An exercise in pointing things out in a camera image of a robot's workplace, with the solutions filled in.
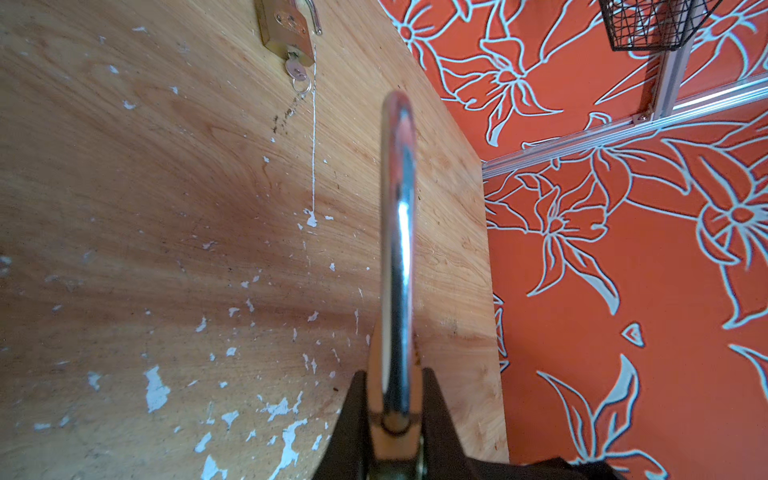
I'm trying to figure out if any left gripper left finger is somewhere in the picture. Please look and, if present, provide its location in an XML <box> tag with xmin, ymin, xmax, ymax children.
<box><xmin>312</xmin><ymin>370</ymin><xmax>369</xmax><ymax>480</ymax></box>

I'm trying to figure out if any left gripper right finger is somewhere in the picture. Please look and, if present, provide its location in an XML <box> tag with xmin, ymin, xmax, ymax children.
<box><xmin>422</xmin><ymin>368</ymin><xmax>478</xmax><ymax>480</ymax></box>

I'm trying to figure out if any small brass padlock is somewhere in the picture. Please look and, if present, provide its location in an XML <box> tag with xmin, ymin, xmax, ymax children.
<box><xmin>254</xmin><ymin>0</ymin><xmax>323</xmax><ymax>67</ymax></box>

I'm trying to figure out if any long-shackle brass padlock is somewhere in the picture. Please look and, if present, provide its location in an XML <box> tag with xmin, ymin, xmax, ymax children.
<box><xmin>366</xmin><ymin>91</ymin><xmax>424</xmax><ymax>479</ymax></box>

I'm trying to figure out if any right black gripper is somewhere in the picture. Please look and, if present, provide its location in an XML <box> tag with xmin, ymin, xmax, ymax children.
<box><xmin>473</xmin><ymin>457</ymin><xmax>624</xmax><ymax>480</ymax></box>

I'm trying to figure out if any black wire basket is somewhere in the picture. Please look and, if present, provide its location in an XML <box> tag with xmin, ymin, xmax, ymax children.
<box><xmin>598</xmin><ymin>0</ymin><xmax>722</xmax><ymax>52</ymax></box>

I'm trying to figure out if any small key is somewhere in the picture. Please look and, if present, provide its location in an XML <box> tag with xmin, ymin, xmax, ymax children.
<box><xmin>285</xmin><ymin>54</ymin><xmax>313</xmax><ymax>96</ymax></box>

